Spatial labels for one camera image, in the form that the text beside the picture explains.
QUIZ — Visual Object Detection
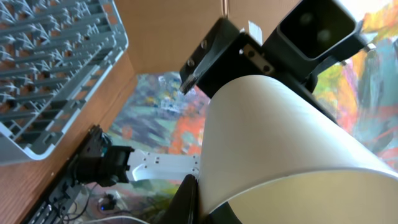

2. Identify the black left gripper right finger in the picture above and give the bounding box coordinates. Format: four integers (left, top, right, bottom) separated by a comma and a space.
206, 202, 242, 224

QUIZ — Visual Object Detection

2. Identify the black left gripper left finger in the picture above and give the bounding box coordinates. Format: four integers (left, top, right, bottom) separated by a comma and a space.
159, 174, 198, 224

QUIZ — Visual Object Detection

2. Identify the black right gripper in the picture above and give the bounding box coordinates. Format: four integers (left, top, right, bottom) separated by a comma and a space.
180, 0, 368, 120

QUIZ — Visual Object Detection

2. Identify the white paper cup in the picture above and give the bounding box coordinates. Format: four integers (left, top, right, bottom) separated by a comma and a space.
198, 75, 397, 223

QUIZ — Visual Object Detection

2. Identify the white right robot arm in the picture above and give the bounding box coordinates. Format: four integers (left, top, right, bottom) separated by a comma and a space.
129, 1, 365, 180

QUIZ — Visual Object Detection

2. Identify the grey dishwasher rack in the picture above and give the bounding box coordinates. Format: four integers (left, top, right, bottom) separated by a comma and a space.
1, 0, 129, 166

